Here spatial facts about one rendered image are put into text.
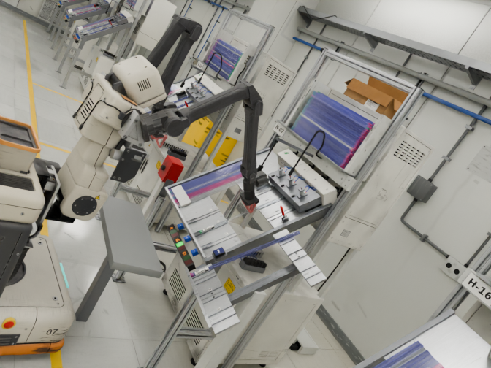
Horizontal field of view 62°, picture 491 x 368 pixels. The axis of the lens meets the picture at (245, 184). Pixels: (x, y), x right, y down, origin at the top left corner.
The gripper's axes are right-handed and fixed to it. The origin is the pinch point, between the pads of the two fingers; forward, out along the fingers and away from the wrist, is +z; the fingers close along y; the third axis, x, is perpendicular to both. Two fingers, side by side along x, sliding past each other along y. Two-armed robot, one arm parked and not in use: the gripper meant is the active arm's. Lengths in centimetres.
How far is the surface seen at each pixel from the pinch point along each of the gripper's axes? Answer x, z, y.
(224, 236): 18.9, 2.6, -9.1
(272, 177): -20.0, -7.8, 12.5
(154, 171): 24, 42, 136
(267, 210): -7.7, -0.2, -4.3
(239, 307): 30, 7, -50
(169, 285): 45, 71, 38
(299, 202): -20.8, -7.6, -14.9
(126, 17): -32, -17, 453
